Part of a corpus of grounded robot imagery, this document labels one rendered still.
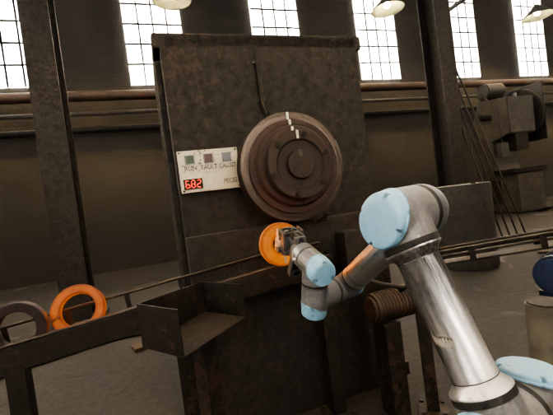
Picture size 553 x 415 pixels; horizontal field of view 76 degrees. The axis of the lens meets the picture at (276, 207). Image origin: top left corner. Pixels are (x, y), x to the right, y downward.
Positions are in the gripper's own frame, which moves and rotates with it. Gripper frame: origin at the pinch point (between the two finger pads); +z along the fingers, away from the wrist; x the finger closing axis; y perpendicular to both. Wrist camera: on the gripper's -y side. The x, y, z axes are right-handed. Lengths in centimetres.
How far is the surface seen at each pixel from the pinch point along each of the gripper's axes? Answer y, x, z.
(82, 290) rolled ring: -16, 71, 25
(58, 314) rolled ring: -22, 79, 21
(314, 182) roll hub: 14.4, -22.9, 18.4
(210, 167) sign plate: 21.7, 16.0, 41.8
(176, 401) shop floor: -100, 46, 49
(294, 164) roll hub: 22.9, -14.3, 18.9
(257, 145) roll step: 30.7, -2.6, 28.7
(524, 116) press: -8, -719, 447
